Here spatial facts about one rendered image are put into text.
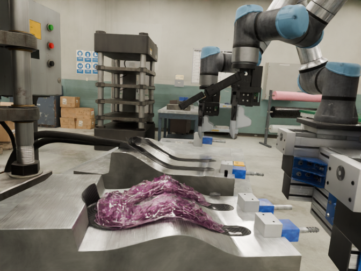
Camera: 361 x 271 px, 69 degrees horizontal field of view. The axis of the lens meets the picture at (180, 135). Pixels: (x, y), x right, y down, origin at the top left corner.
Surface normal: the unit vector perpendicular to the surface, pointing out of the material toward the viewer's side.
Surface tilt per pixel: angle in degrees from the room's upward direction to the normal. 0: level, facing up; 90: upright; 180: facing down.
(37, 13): 90
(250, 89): 90
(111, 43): 90
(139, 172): 90
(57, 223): 0
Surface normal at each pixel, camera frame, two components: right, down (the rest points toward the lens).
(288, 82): -0.02, 0.17
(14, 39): 0.68, 0.16
